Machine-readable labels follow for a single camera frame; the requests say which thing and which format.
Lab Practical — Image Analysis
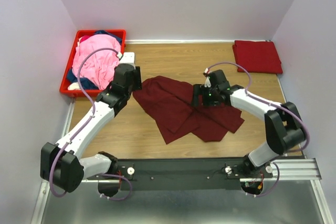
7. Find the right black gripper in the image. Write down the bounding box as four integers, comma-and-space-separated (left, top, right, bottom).
191, 83, 221, 106

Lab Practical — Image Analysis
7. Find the maroon t shirt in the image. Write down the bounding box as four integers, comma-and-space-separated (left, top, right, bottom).
133, 76, 244, 144

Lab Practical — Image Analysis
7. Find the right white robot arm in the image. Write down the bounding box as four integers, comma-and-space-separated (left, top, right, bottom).
191, 69, 310, 178

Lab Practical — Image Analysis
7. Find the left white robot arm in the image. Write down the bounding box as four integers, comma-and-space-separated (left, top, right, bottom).
40, 63, 142, 193

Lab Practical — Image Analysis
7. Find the pink t shirt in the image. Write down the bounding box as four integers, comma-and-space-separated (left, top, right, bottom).
72, 35, 123, 91

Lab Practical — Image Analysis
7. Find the navy blue t shirt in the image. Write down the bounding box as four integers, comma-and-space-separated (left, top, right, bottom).
65, 30, 123, 91

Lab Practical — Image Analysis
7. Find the white cloth in bin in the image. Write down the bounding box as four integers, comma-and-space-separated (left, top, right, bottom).
67, 82, 80, 91

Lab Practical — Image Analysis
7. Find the folded red t shirt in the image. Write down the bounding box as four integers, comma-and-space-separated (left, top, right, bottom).
232, 40, 283, 74

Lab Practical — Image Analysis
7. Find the red plastic bin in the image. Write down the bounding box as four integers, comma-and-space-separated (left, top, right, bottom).
59, 29, 127, 98

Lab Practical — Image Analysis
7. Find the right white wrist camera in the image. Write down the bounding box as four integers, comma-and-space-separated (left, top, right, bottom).
203, 68, 211, 88

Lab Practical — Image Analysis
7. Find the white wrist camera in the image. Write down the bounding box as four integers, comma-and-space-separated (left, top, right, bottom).
203, 68, 211, 88
117, 52, 135, 67

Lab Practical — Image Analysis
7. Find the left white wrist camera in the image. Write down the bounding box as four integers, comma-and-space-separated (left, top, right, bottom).
117, 52, 135, 67

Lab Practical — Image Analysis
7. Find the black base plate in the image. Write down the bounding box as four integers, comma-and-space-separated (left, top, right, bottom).
86, 157, 274, 191

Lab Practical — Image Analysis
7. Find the aluminium frame rail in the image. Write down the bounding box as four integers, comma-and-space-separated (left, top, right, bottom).
32, 99, 332, 223

